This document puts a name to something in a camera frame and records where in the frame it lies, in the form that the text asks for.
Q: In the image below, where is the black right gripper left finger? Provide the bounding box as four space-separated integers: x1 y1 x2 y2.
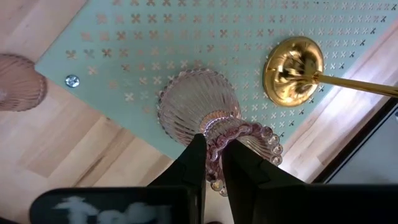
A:
148 133 208 224

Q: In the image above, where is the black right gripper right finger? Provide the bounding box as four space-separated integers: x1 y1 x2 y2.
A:
221 139 307 224

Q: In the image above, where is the gold metal candlestick holder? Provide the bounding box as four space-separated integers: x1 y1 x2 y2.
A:
262 36 398 108

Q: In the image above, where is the pale green perforated metal shelf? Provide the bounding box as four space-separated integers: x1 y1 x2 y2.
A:
34 0 398 161

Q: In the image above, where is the black aluminium table frame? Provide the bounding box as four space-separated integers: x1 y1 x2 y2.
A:
312 96 398 184

